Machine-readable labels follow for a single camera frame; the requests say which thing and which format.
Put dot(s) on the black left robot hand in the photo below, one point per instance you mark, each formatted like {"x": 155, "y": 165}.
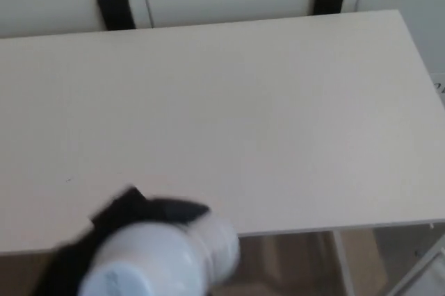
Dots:
{"x": 118, "y": 211}

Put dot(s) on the white plastic bottle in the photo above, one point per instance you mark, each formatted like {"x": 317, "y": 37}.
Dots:
{"x": 156, "y": 261}

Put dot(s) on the white table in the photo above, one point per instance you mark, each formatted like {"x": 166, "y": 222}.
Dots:
{"x": 215, "y": 129}

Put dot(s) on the white metal frame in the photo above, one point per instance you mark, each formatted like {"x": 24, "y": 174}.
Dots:
{"x": 422, "y": 268}

